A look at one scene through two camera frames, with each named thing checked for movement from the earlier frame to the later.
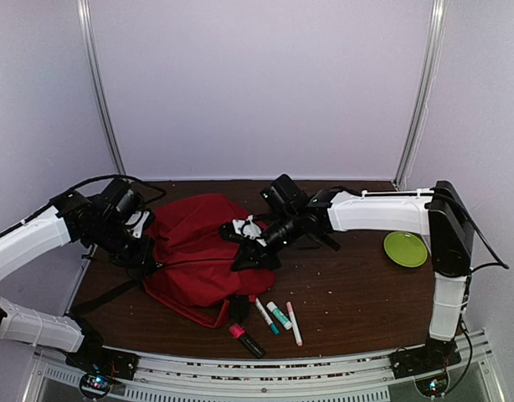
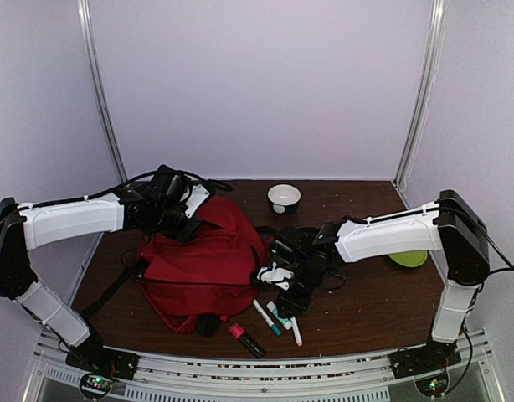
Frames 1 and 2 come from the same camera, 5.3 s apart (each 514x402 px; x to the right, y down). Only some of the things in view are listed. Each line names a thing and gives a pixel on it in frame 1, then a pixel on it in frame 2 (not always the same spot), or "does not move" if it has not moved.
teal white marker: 273,327 does not move
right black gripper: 250,250 → 296,305
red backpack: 192,275 does not move
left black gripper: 141,259 → 183,234
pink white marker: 294,323 does not move
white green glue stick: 280,315 does not move
